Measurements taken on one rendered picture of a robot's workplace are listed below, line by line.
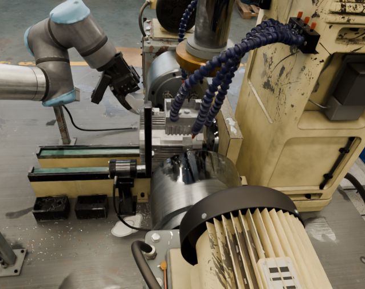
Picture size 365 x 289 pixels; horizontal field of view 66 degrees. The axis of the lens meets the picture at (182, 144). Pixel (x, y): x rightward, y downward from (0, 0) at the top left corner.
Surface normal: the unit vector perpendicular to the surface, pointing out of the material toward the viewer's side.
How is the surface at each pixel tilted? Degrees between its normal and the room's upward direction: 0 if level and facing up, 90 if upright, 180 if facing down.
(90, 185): 90
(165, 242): 0
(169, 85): 90
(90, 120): 0
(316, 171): 90
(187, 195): 21
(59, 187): 90
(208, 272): 67
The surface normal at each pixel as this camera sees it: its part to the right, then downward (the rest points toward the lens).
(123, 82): 0.11, 0.67
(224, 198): -0.31, -0.68
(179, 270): 0.07, -0.74
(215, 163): 0.36, -0.71
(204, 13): -0.58, 0.52
